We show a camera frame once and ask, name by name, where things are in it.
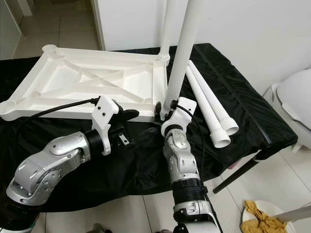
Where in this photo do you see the white plastic table leg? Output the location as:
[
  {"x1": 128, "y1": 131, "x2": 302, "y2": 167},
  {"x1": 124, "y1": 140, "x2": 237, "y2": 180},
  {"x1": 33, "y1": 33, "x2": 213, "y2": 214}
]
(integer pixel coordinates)
[
  {"x1": 189, "y1": 59, "x2": 240, "y2": 136},
  {"x1": 158, "y1": 0, "x2": 177, "y2": 61},
  {"x1": 185, "y1": 66, "x2": 231, "y2": 149},
  {"x1": 163, "y1": 0, "x2": 203, "y2": 115}
]

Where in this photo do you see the white plastic table top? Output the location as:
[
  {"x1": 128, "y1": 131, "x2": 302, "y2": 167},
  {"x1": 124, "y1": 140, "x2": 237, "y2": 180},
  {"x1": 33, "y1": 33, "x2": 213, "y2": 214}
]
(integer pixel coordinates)
[{"x1": 0, "y1": 44, "x2": 170, "y2": 123}]

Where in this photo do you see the black table cloth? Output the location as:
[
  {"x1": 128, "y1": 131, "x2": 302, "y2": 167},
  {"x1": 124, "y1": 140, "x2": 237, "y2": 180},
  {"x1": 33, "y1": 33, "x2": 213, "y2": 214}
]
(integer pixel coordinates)
[{"x1": 0, "y1": 43, "x2": 298, "y2": 214}]

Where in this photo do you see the black metal table leg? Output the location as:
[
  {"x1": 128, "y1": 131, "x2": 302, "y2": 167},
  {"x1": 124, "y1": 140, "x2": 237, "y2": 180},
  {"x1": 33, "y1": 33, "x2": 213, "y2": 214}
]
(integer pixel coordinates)
[{"x1": 213, "y1": 155, "x2": 263, "y2": 195}]

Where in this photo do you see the yellow crumpled cloth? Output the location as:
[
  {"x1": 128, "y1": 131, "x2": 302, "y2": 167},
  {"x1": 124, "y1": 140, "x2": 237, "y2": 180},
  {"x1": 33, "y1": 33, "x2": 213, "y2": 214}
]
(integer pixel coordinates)
[{"x1": 241, "y1": 199, "x2": 290, "y2": 233}]

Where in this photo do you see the white round plate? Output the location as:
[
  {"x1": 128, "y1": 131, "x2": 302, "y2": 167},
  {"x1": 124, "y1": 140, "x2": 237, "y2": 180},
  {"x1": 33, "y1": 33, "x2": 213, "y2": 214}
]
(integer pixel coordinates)
[{"x1": 241, "y1": 199, "x2": 297, "y2": 233}]

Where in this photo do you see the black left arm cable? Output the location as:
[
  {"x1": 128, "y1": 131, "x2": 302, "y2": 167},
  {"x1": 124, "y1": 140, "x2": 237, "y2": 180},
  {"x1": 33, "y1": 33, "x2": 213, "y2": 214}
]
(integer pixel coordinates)
[{"x1": 22, "y1": 97, "x2": 100, "y2": 133}]

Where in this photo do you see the white door frame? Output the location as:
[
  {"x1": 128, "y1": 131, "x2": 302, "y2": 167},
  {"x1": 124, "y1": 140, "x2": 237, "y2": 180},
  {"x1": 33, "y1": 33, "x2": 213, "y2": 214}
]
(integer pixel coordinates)
[{"x1": 90, "y1": 0, "x2": 106, "y2": 49}]

